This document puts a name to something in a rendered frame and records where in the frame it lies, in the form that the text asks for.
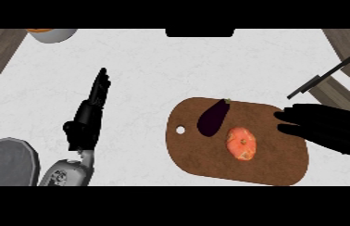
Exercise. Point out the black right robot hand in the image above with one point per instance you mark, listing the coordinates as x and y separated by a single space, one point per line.
323 126

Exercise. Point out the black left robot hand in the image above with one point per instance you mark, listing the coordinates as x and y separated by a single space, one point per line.
85 118

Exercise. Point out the brown wooden cutting board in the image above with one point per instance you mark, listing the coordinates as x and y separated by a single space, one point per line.
268 168

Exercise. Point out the orange squash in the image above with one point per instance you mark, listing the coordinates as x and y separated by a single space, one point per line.
240 143

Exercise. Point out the dark purple eggplant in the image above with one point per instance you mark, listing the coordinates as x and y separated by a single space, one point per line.
211 118

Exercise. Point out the grey bowl with orange content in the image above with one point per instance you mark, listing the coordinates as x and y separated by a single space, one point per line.
54 35

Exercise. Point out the black appliance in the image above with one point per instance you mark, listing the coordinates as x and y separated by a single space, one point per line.
199 32

